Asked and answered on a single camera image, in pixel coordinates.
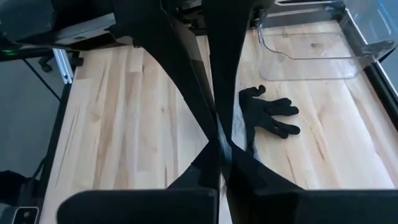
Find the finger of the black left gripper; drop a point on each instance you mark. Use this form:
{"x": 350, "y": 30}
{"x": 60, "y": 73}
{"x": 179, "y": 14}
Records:
{"x": 227, "y": 77}
{"x": 186, "y": 81}

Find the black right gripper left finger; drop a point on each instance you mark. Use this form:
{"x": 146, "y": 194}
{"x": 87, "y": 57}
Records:
{"x": 140, "y": 207}

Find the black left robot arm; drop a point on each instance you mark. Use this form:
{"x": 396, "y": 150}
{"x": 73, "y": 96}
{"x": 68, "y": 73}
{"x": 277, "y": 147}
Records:
{"x": 31, "y": 21}

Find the black work glove grey cuff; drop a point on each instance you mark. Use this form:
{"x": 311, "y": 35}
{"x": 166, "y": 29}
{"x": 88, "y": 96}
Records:
{"x": 261, "y": 115}

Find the clear plastic tray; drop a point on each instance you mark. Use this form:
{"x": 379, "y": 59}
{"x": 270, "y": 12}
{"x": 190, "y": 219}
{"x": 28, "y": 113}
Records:
{"x": 311, "y": 56}

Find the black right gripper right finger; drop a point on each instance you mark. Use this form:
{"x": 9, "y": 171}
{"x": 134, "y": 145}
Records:
{"x": 311, "y": 207}

